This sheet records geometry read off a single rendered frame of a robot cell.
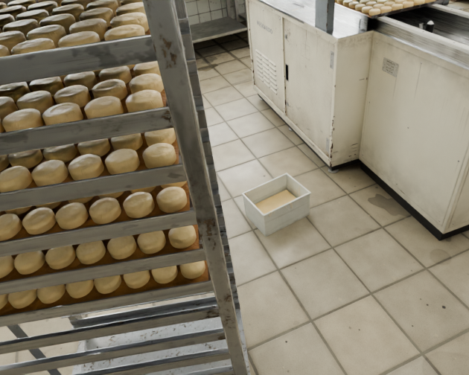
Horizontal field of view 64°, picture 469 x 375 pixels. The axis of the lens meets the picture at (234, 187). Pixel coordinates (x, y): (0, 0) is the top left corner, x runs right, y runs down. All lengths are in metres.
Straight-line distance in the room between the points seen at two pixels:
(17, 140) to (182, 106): 0.22
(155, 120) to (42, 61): 0.14
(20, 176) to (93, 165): 0.11
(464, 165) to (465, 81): 0.34
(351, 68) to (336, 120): 0.28
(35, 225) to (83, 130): 0.23
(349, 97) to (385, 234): 0.74
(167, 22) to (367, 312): 1.52
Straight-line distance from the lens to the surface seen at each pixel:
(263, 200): 2.12
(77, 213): 0.68
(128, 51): 0.47
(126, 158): 0.60
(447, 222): 1.96
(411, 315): 1.79
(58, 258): 0.76
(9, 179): 0.66
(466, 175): 1.81
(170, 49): 0.44
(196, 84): 0.94
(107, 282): 0.80
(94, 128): 0.52
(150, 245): 0.70
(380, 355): 1.67
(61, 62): 0.49
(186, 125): 0.47
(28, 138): 0.55
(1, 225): 0.74
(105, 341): 1.64
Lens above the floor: 1.46
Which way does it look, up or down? 39 degrees down
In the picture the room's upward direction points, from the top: 8 degrees counter-clockwise
